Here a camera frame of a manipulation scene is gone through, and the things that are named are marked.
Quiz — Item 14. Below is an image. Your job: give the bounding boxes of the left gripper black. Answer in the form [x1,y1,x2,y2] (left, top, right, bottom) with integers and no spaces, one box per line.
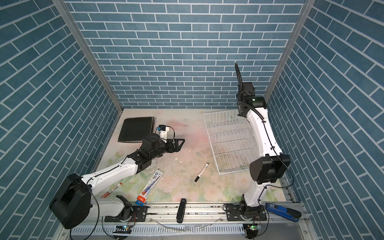
[149,138,185,161]

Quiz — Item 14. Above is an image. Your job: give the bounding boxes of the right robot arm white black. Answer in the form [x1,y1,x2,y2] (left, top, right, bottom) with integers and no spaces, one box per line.
[235,63,291,219]

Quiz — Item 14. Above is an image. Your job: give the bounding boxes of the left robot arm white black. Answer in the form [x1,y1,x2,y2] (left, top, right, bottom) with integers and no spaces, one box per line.
[49,133,185,230]

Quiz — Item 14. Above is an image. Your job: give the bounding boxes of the black white marker pen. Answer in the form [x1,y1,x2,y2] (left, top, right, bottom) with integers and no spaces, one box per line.
[194,163,210,183]

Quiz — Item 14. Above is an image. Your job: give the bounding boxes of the black remote control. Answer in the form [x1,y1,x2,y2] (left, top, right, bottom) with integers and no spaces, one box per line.
[176,198,187,224]

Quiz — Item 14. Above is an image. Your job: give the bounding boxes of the red marker pen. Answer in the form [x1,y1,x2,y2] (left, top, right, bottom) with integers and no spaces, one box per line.
[101,182,122,199]

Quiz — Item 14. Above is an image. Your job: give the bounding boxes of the left green circuit board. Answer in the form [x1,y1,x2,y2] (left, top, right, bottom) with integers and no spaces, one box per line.
[113,225,132,235]

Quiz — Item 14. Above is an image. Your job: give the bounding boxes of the green circuit board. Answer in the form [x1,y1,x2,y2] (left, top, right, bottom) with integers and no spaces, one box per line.
[243,224,262,235]
[113,225,132,235]

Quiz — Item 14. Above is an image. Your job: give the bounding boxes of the right green circuit board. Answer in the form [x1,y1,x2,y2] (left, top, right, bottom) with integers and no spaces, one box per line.
[243,224,262,235]

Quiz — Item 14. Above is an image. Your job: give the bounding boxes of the blue black crimping tool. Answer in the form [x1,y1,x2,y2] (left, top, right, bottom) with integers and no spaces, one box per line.
[266,203,302,223]

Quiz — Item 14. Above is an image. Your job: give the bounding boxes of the white wire dish rack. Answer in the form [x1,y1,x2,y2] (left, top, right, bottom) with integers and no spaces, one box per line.
[203,110,259,175]

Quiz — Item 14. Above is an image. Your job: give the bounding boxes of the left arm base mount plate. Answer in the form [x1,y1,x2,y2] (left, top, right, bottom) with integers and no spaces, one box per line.
[104,206,148,223]

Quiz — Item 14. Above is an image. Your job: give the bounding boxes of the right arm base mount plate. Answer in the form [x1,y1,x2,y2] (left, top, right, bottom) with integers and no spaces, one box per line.
[222,204,267,222]

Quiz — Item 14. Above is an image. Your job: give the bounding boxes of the white slotted cable duct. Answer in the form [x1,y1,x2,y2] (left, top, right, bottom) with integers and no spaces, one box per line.
[72,224,245,237]

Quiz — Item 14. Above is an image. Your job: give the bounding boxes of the aluminium rail frame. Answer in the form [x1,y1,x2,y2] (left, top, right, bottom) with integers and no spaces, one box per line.
[53,202,317,240]

